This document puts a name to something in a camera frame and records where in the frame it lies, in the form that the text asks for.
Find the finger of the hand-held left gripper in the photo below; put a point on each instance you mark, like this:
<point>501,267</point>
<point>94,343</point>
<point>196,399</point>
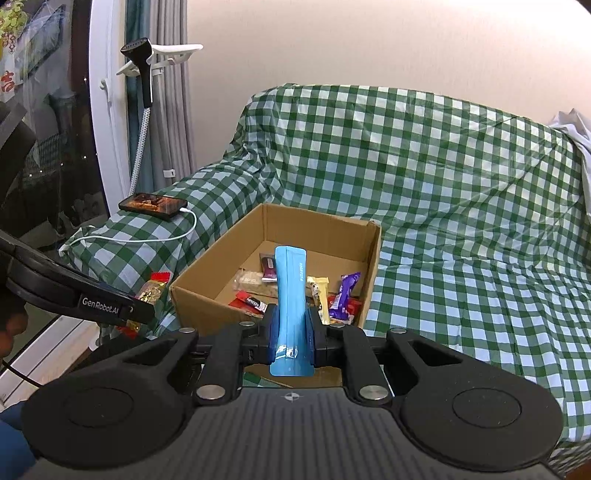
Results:
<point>142,311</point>

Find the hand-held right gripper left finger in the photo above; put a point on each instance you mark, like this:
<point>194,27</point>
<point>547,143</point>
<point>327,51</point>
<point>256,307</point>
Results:
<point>272,334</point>

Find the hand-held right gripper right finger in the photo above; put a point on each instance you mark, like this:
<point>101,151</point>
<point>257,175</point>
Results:
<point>311,336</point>

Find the red and brown candy packet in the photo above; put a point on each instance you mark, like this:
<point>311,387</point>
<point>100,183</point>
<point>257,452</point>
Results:
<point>152,288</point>

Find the yellow and white snack bar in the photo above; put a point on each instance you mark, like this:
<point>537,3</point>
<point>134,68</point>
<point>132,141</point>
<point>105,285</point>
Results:
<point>318,300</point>

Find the plain red snack packet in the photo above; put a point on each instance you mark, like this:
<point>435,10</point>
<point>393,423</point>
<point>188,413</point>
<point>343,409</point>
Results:
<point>247,302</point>

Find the light blue stick packet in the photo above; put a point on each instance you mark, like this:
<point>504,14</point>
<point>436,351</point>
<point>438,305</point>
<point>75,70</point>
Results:
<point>291,295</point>

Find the red pictured snack packet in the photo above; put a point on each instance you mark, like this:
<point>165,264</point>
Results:
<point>354,309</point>

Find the purple chocolate packet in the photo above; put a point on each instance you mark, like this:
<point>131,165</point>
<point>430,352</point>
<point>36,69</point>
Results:
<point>344,295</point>

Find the white nougat bar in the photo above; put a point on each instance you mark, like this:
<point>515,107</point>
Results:
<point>251,281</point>

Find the long purple snack bar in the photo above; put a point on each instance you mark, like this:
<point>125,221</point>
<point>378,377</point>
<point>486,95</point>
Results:
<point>268,267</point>

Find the cardboard box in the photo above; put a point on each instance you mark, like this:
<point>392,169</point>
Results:
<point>318,230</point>

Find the person's left hand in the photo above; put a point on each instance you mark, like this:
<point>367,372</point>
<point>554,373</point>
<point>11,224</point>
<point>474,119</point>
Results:
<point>11,327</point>

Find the black smartphone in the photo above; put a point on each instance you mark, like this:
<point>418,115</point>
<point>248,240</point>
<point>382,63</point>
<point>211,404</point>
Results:
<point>152,204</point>

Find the person's blue trousers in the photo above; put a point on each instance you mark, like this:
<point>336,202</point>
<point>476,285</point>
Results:
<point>14,443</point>

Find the green checked sofa cover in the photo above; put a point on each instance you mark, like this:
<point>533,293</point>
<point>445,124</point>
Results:
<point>438,184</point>

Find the grey curtain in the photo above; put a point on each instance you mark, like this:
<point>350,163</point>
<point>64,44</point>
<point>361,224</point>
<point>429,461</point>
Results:
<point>178,115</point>

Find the red paper window decoration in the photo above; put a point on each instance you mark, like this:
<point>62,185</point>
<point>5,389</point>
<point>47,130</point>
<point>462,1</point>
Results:
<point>9,78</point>

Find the white hanger rack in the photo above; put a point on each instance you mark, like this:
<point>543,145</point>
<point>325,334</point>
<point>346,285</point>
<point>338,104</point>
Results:
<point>175,48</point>

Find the pale grey cloth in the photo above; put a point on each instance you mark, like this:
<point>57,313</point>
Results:
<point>577,129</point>

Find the white door frame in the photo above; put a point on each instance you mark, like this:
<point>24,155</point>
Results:
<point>104,138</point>

